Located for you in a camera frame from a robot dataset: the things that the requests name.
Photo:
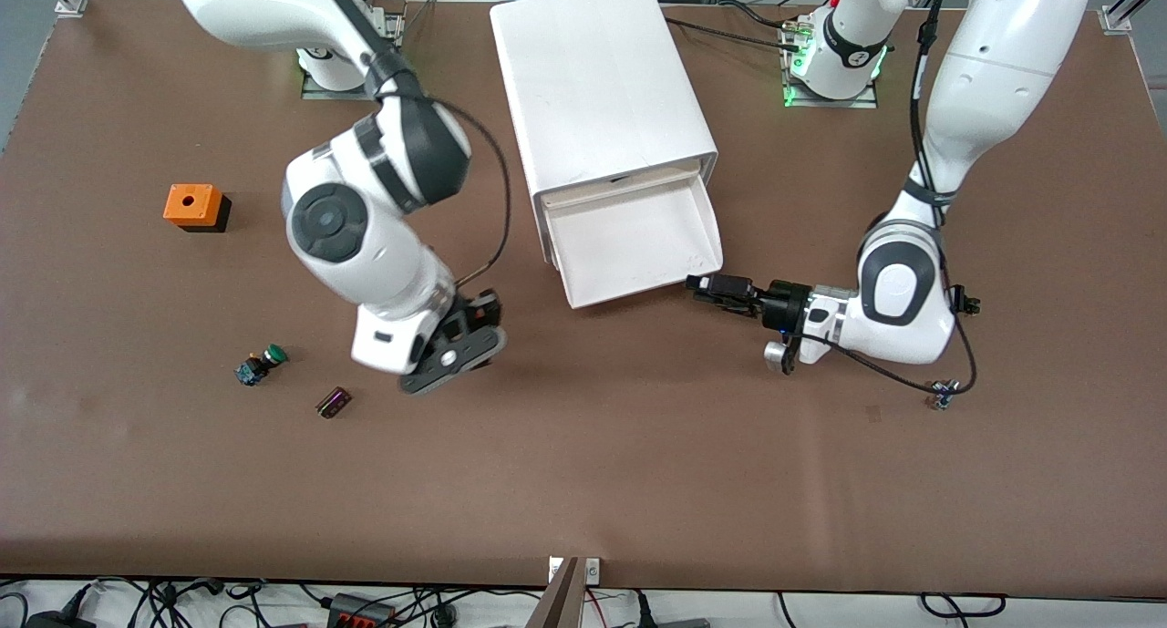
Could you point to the black switch with white face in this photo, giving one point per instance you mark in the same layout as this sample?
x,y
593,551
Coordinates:
x,y
972,307

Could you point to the black red power strip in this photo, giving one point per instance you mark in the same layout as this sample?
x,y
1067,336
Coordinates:
x,y
360,612

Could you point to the white plastic drawer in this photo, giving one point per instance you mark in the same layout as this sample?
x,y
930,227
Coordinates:
x,y
629,236

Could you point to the white drawer cabinet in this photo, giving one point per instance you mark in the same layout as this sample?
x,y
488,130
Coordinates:
x,y
593,81

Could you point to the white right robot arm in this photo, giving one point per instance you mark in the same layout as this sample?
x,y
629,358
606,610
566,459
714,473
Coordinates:
x,y
365,245

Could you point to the brown post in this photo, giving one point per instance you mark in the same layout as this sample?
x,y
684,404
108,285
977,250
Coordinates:
x,y
558,601

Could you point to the aluminium corner bracket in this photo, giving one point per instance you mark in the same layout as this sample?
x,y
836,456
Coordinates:
x,y
1114,17
73,2

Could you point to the small blue electronic component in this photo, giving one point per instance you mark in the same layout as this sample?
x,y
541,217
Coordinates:
x,y
942,397

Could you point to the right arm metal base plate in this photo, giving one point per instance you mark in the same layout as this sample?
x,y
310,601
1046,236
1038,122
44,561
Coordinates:
x,y
314,93

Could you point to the green push button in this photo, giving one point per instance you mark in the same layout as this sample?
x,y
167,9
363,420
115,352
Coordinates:
x,y
260,364

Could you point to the black power adapter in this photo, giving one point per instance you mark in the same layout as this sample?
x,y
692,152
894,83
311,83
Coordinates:
x,y
675,622

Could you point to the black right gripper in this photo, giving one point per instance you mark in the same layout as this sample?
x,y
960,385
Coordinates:
x,y
480,313

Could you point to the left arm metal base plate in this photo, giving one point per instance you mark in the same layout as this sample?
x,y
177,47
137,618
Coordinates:
x,y
862,102

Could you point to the white metal bracket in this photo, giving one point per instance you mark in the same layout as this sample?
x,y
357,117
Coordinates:
x,y
593,571

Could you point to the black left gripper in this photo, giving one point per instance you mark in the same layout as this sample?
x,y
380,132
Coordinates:
x,y
783,305

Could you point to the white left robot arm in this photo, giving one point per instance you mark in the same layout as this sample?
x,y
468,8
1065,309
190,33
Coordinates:
x,y
994,63

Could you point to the orange box with black base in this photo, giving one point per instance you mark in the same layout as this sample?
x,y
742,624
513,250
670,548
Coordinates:
x,y
190,204

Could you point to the small purple black component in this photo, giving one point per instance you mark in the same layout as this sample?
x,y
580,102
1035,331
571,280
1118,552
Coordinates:
x,y
334,403

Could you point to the black plug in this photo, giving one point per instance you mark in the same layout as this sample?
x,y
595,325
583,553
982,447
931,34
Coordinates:
x,y
59,621

